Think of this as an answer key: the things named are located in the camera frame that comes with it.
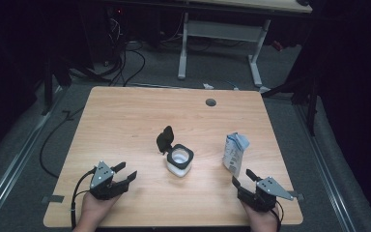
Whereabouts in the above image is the person's right hand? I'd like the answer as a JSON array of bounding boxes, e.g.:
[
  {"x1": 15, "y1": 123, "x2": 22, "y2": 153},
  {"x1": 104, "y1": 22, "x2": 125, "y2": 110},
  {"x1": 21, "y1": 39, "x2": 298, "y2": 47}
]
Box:
[{"x1": 241, "y1": 202, "x2": 280, "y2": 232}]

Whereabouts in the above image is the grey tape strip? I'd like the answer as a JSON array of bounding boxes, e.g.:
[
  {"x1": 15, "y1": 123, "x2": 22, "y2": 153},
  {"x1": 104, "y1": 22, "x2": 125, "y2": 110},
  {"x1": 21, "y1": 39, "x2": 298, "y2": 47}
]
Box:
[
  {"x1": 42, "y1": 194, "x2": 65, "y2": 205},
  {"x1": 288, "y1": 190, "x2": 305, "y2": 201}
]

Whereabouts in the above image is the desk with white metal legs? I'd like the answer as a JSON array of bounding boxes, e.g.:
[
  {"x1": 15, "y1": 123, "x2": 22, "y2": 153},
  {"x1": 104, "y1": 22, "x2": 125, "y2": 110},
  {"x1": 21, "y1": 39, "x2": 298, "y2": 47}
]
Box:
[{"x1": 177, "y1": 0, "x2": 313, "y2": 95}]

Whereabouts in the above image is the bundle of black cables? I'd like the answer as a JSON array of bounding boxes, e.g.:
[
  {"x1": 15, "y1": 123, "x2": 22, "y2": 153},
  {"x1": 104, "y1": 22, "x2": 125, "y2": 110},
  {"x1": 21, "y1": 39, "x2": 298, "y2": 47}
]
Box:
[{"x1": 107, "y1": 15, "x2": 147, "y2": 87}]

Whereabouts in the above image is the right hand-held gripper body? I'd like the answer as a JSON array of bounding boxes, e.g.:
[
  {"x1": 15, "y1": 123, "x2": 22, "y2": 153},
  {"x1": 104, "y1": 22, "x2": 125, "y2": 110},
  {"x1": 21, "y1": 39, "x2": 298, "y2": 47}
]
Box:
[{"x1": 237, "y1": 176, "x2": 295, "y2": 213}]

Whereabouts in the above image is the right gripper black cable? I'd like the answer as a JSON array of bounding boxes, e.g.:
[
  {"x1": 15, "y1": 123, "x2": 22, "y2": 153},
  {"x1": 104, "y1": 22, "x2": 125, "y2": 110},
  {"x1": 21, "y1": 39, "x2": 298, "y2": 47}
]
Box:
[{"x1": 270, "y1": 199, "x2": 284, "y2": 232}]

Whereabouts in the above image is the person's left hand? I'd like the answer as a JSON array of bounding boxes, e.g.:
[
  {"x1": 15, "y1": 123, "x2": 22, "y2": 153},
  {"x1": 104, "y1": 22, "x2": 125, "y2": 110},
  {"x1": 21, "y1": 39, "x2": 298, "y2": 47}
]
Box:
[{"x1": 73, "y1": 192, "x2": 122, "y2": 232}]

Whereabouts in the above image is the clear jar with black lid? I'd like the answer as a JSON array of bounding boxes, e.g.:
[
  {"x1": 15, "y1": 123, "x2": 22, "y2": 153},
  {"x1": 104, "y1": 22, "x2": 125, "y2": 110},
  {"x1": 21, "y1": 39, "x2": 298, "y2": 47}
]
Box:
[{"x1": 156, "y1": 125, "x2": 195, "y2": 178}]

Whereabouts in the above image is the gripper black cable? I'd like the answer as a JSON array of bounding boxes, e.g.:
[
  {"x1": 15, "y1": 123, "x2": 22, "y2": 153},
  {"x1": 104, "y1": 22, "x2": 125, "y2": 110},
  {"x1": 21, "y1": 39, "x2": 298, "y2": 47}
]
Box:
[
  {"x1": 70, "y1": 167, "x2": 98, "y2": 230},
  {"x1": 270, "y1": 199, "x2": 284, "y2": 232}
]

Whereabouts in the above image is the black metal stand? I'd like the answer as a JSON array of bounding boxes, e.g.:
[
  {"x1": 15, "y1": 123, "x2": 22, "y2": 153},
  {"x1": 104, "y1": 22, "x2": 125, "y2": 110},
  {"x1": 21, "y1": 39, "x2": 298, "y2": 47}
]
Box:
[
  {"x1": 260, "y1": 73, "x2": 320, "y2": 136},
  {"x1": 42, "y1": 54, "x2": 110, "y2": 116}
]

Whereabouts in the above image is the metal floor rail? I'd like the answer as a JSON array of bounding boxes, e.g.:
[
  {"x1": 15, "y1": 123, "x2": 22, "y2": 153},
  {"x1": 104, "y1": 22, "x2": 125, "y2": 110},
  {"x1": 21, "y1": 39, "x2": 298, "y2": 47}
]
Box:
[
  {"x1": 0, "y1": 85, "x2": 67, "y2": 223},
  {"x1": 294, "y1": 104, "x2": 357, "y2": 232}
]

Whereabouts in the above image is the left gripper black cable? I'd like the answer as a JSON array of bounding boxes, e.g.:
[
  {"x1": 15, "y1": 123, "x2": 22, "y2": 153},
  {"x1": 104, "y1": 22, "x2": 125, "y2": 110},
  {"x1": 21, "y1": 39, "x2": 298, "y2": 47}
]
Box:
[{"x1": 70, "y1": 167, "x2": 98, "y2": 230}]

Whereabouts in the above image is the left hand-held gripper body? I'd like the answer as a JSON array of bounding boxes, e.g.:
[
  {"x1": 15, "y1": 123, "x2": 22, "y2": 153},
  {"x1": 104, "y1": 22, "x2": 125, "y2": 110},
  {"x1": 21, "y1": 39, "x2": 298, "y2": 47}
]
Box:
[{"x1": 89, "y1": 160, "x2": 131, "y2": 201}]

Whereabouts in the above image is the white and blue pouch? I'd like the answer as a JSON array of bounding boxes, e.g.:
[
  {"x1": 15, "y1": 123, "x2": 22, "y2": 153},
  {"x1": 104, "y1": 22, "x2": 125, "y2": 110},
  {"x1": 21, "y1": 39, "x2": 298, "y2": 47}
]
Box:
[{"x1": 221, "y1": 131, "x2": 250, "y2": 179}]

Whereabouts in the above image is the long black floor cable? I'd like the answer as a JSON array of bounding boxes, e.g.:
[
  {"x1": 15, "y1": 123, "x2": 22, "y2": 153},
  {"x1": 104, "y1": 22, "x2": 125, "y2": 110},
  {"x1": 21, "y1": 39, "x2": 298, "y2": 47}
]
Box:
[{"x1": 39, "y1": 107, "x2": 86, "y2": 179}]

